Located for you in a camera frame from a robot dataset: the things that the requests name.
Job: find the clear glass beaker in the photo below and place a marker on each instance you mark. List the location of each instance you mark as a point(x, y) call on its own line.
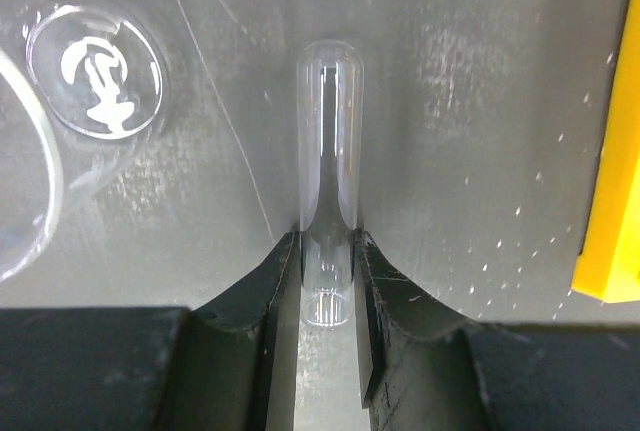
point(83, 90)

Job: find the short clear test tube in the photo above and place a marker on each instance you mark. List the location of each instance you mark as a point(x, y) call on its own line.
point(330, 82)

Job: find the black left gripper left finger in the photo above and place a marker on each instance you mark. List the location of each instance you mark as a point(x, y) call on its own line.
point(229, 364)

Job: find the yellow test tube rack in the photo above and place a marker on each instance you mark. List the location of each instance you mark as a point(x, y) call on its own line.
point(608, 266)

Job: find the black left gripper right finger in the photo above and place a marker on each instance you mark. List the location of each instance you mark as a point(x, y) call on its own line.
point(424, 366)

